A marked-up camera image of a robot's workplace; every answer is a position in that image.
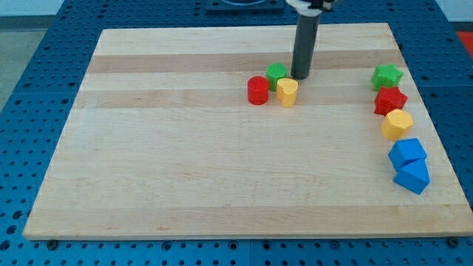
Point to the yellow heart block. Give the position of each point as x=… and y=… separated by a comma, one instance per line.
x=286, y=91

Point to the red star block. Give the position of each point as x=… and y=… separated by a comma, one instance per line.
x=389, y=99

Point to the green star block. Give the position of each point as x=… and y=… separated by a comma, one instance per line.
x=386, y=76

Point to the red cylinder block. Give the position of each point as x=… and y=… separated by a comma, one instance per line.
x=257, y=90

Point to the wooden board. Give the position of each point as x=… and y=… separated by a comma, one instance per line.
x=162, y=143

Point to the green cylinder block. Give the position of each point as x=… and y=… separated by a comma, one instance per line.
x=274, y=72

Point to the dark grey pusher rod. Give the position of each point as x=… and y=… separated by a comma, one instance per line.
x=304, y=43

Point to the yellow hexagon block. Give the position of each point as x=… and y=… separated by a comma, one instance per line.
x=396, y=124

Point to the blue cube block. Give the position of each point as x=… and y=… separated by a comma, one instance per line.
x=406, y=151

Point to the blue triangle block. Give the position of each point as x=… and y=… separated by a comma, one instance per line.
x=413, y=176

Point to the red object at edge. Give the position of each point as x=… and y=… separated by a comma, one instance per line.
x=466, y=38

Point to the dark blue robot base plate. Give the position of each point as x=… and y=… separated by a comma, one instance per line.
x=219, y=6

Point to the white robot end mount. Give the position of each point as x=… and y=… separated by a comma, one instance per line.
x=311, y=8

